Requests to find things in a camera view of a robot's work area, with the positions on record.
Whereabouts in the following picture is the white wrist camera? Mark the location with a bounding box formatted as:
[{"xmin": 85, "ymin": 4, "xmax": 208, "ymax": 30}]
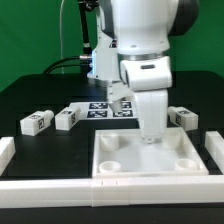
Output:
[{"xmin": 120, "ymin": 56, "xmax": 172, "ymax": 92}]

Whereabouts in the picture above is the white fence frame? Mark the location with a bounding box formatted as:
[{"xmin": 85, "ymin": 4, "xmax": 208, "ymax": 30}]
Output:
[{"xmin": 0, "ymin": 130, "xmax": 224, "ymax": 209}]

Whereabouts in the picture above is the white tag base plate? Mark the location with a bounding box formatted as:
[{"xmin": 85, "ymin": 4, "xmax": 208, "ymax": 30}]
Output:
[{"xmin": 69, "ymin": 101, "xmax": 137, "ymax": 120}]

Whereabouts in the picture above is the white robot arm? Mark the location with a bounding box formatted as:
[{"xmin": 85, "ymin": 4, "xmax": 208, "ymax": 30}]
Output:
[{"xmin": 88, "ymin": 0, "xmax": 199, "ymax": 143}]

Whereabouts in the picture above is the black cable bundle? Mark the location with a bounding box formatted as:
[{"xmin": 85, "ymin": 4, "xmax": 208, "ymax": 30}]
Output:
[{"xmin": 42, "ymin": 0, "xmax": 100, "ymax": 76}]

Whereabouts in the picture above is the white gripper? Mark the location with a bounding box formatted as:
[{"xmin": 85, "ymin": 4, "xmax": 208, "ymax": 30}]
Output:
[{"xmin": 134, "ymin": 89, "xmax": 168, "ymax": 144}]

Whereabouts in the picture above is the grey thin cable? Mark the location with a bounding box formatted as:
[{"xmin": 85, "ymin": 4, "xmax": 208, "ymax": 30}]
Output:
[{"xmin": 59, "ymin": 0, "xmax": 67, "ymax": 75}]

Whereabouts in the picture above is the white square tabletop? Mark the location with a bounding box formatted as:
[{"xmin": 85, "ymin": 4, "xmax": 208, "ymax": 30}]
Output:
[{"xmin": 92, "ymin": 127, "xmax": 209, "ymax": 178}]

